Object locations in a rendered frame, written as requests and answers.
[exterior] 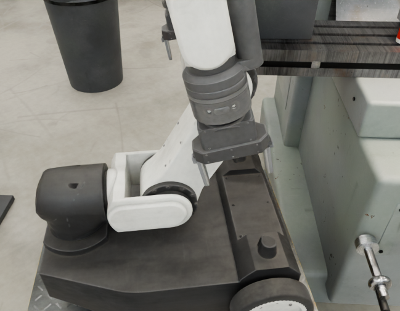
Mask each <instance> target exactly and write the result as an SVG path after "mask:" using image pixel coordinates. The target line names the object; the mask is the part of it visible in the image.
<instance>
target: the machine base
mask: <svg viewBox="0 0 400 311"><path fill-rule="evenodd" d="M259 122H260V123H262V124H265V125H266V128H267V132H268V134H269V136H270V137H272V140H273V143H274V147H272V148H270V150H271V158H272V167H273V172H272V173H268V172H267V168H266V162H265V158H264V164H265V169H266V172H267V174H268V178H269V181H270V183H271V186H272V188H273V191H274V194H275V196H276V199H277V202H278V205H279V207H280V210H281V213H282V215H283V218H284V220H285V224H286V226H287V228H288V232H289V234H290V237H291V239H292V242H293V245H294V248H295V250H296V253H297V256H298V258H299V260H300V264H301V267H302V269H303V271H304V275H305V277H306V280H307V282H308V285H309V288H310V290H311V294H312V296H313V299H314V302H326V303H332V302H330V301H329V299H328V296H327V291H326V287H325V283H326V281H327V267H326V263H325V259H324V253H323V250H322V246H321V243H320V237H319V233H318V229H317V225H316V219H315V216H314V212H313V209H312V204H311V199H310V195H309V191H308V186H307V182H306V178H305V175H304V170H303V165H302V161H301V157H300V152H299V149H298V147H287V146H284V143H283V139H282V134H281V130H280V123H279V118H278V113H277V107H276V101H275V98H274V97H265V98H264V99H263V101H262V106H261V116H260V121H259Z"/></svg>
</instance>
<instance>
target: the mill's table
mask: <svg viewBox="0 0 400 311"><path fill-rule="evenodd" d="M399 28H400V22H374V21H339V20H315V22H314V28H313V31H312V38H311V39H260V40H261V49H262V53H263V64H262V65H261V66H260V67H258V68H255V69H256V72H257V75H278V76H305V77H358V78H400V44H399V43H397V42H396V37H397V35H398V31H399Z"/></svg>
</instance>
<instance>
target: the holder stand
mask: <svg viewBox="0 0 400 311"><path fill-rule="evenodd" d="M318 2H319V0H255V5H256V13H257V18H258V26H259V35H260V39H311V38H312V31H313V28H314V22H315V18H316V12H317V6H318Z"/></svg>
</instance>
